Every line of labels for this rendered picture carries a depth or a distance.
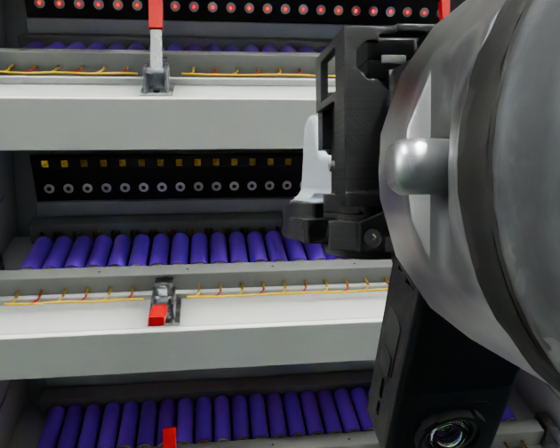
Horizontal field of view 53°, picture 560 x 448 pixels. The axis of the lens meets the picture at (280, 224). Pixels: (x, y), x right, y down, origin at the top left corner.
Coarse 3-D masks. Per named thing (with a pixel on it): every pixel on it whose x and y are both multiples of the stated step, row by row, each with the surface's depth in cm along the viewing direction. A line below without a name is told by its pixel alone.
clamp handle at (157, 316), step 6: (162, 288) 49; (162, 294) 50; (156, 300) 49; (162, 300) 48; (168, 300) 49; (156, 306) 46; (162, 306) 46; (150, 312) 44; (156, 312) 44; (162, 312) 44; (150, 318) 43; (156, 318) 43; (162, 318) 43; (150, 324) 43; (156, 324) 43; (162, 324) 43
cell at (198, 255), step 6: (198, 234) 61; (192, 240) 60; (198, 240) 60; (204, 240) 60; (192, 246) 59; (198, 246) 59; (204, 246) 59; (192, 252) 58; (198, 252) 57; (204, 252) 58; (192, 258) 57; (198, 258) 56; (204, 258) 57
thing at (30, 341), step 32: (0, 224) 59; (0, 256) 54; (0, 320) 49; (32, 320) 50; (64, 320) 50; (96, 320) 50; (128, 320) 50; (192, 320) 50; (224, 320) 50; (256, 320) 51; (288, 320) 51; (320, 320) 51; (352, 320) 51; (0, 352) 48; (32, 352) 48; (64, 352) 48; (96, 352) 49; (128, 352) 49; (160, 352) 50; (192, 352) 50; (224, 352) 51; (256, 352) 51; (288, 352) 52; (320, 352) 52; (352, 352) 52
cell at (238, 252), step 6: (234, 234) 62; (240, 234) 62; (228, 240) 61; (234, 240) 60; (240, 240) 60; (234, 246) 59; (240, 246) 59; (234, 252) 58; (240, 252) 58; (246, 252) 59; (234, 258) 57; (240, 258) 57; (246, 258) 58
